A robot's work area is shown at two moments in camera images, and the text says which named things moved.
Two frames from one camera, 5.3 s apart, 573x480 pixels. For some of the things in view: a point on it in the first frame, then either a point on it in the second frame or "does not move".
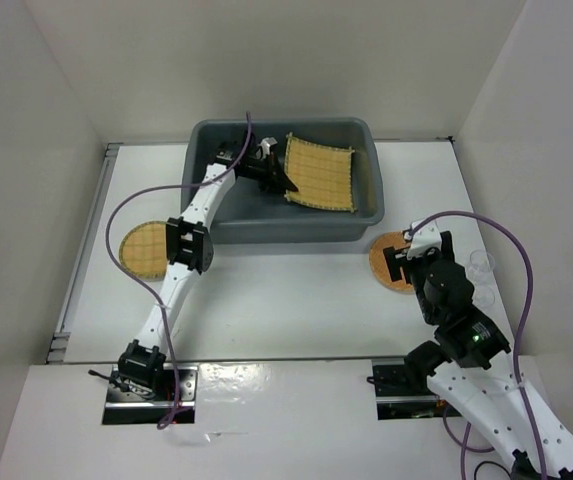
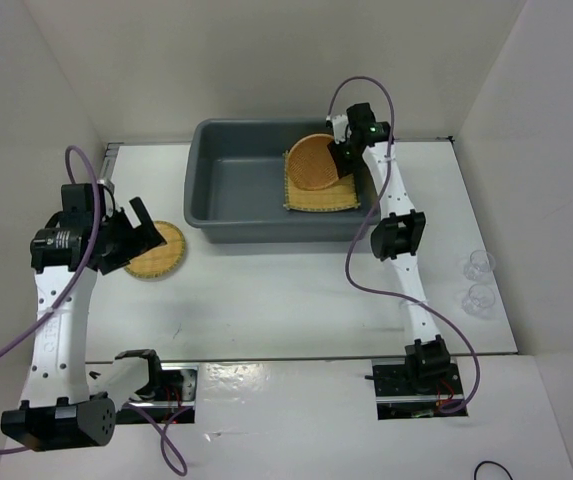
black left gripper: (275, 181) -> (141, 238)
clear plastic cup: (484, 295) does not move
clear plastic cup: (481, 265) does not move
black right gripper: (446, 248) -> (343, 167)
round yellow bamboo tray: (143, 249) does not move
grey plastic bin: (251, 212) does not move
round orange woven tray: (378, 262) -> (310, 163)
